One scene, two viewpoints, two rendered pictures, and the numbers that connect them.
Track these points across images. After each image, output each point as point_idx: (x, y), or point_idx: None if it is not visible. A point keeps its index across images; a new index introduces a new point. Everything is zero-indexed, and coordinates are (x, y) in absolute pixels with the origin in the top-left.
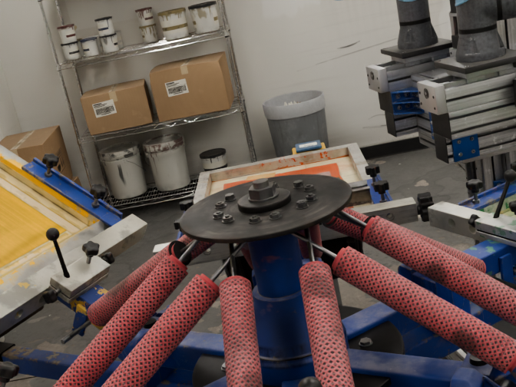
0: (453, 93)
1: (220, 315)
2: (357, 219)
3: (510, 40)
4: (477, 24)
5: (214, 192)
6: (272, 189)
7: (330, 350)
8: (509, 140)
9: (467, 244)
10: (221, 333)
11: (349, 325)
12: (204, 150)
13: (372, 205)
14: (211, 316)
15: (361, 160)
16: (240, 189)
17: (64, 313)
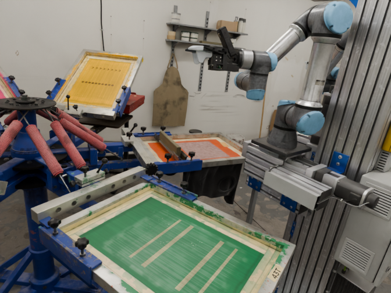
0: (250, 150)
1: (259, 202)
2: (20, 119)
3: (325, 150)
4: (276, 122)
5: (206, 138)
6: (21, 97)
7: None
8: (276, 197)
9: (388, 280)
10: (246, 205)
11: (41, 158)
12: None
13: (148, 156)
14: (257, 200)
15: (233, 158)
16: (48, 100)
17: (241, 167)
